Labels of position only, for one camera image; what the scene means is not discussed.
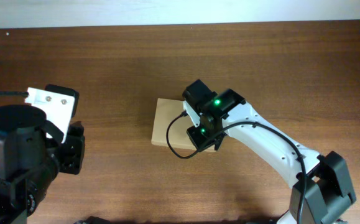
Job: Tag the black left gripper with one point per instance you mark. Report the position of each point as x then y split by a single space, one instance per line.
73 150

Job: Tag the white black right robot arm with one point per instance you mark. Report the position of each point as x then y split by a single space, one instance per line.
322 189

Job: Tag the brown cardboard box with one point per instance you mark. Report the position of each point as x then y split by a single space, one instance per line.
166 111

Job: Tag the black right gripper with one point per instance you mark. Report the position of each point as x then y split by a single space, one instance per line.
199 139

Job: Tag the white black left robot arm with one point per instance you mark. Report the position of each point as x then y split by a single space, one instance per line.
33 151

